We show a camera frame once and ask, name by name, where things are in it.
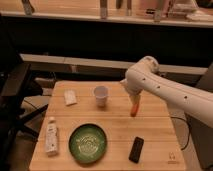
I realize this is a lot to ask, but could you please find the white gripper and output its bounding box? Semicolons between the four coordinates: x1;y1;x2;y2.
120;79;143;108

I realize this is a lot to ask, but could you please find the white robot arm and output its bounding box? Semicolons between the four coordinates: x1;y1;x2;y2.
121;56;213;128

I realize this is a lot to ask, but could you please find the green ceramic bowl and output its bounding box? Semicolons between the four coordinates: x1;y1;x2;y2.
68;123;107;164

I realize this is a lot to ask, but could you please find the orange carrot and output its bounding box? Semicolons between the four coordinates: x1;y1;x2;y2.
130;103;139;117

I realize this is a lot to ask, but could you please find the black phone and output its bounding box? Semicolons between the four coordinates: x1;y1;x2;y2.
129;137;144;163

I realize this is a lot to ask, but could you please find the black office chair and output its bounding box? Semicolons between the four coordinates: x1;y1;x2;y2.
0;17;47;171

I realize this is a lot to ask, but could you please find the black cable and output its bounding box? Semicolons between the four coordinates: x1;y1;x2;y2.
172;116;191;151

